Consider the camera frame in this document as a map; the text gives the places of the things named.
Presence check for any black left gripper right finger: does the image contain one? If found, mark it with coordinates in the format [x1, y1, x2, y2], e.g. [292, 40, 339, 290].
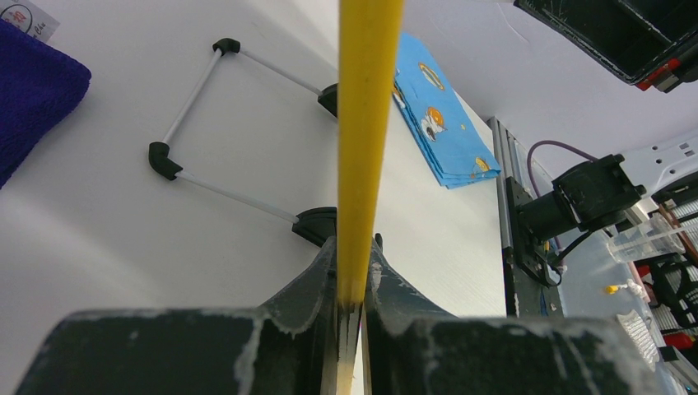
[363, 239, 660, 394]

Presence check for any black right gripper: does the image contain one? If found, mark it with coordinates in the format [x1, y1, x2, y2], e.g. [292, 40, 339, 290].
[514, 1, 697, 93]

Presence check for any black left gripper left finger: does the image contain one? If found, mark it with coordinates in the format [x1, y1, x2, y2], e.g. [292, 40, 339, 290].
[16, 238, 337, 394]

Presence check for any yellow framed whiteboard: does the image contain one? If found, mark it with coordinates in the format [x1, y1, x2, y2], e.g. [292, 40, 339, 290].
[337, 1, 403, 307]

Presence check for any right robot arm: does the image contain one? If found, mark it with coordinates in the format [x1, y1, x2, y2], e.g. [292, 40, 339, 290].
[508, 1, 697, 246]

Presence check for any black whiteboard foot left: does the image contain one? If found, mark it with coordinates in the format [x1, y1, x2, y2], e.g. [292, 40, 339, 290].
[291, 207, 337, 248]

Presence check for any black whiteboard foot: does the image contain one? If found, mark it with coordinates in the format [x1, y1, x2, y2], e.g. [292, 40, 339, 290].
[291, 207, 337, 248]
[317, 83, 338, 118]

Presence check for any black whiteboard foot right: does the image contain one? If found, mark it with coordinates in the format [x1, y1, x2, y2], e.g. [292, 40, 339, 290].
[317, 83, 338, 118]

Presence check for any clear plastic container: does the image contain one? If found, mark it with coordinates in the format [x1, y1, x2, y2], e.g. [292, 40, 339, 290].
[606, 214, 697, 263]

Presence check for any blue patterned cloth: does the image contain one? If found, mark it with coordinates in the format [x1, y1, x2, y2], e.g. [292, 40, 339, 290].
[393, 32, 500, 189]

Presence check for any purple cloth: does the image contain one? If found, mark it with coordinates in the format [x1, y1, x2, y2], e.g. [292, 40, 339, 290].
[1, 1, 91, 185]

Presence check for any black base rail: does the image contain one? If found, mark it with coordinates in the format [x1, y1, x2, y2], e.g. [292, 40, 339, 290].
[486, 117, 564, 317]

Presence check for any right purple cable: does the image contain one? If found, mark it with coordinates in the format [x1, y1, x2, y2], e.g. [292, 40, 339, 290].
[526, 139, 601, 200]

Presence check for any whiteboard wire stand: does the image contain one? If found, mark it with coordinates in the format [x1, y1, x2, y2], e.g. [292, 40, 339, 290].
[147, 37, 339, 225]

